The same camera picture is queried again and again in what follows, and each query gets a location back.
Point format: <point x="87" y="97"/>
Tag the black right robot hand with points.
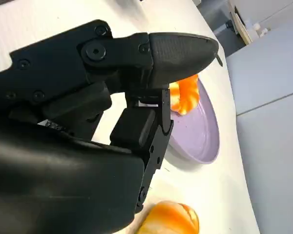
<point x="63" y="170"/>

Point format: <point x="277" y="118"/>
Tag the orange white toy bread roll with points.
<point x="188" y="95"/>
<point x="168" y="219"/>

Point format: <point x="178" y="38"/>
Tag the lilac plate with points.
<point x="195" y="134"/>

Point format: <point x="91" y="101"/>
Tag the grey partition panel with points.
<point x="263" y="73"/>
<point x="273" y="170"/>

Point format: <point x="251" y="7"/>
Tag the light wooden board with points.
<point x="241" y="26"/>

